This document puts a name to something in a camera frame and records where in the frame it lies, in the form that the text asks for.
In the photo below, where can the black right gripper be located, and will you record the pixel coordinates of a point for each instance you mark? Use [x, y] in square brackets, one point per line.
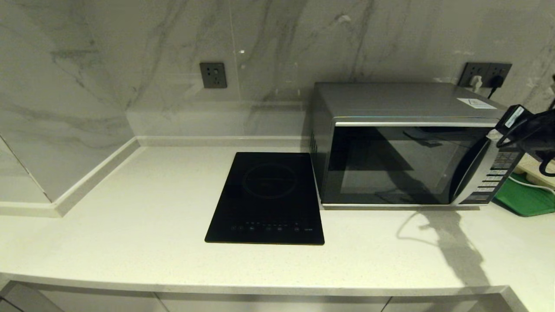
[518, 123]

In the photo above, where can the black glass microwave door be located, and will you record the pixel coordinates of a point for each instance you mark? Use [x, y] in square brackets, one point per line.
[381, 173]

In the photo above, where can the silver microwave oven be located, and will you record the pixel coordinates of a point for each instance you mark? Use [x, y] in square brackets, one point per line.
[390, 99]

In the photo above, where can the white sticker label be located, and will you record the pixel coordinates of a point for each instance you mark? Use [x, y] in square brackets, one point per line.
[476, 103]

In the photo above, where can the white power plug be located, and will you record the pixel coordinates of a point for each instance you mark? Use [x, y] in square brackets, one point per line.
[476, 83]

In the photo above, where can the cream power strip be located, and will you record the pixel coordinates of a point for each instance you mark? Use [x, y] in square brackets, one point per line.
[535, 171]

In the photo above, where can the green plastic tray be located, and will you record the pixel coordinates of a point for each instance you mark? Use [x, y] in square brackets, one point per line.
[524, 201]

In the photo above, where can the beige cabinet door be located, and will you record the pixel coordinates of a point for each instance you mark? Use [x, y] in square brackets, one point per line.
[269, 305]
[99, 303]
[451, 305]

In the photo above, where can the black induction cooktop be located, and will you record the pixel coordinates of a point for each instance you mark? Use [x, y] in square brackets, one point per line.
[264, 203]

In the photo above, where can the beige cabinet corner panel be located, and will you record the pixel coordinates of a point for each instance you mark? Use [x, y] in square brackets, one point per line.
[21, 301]

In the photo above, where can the grey wall socket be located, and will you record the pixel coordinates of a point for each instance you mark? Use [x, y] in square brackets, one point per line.
[467, 71]
[213, 76]
[504, 71]

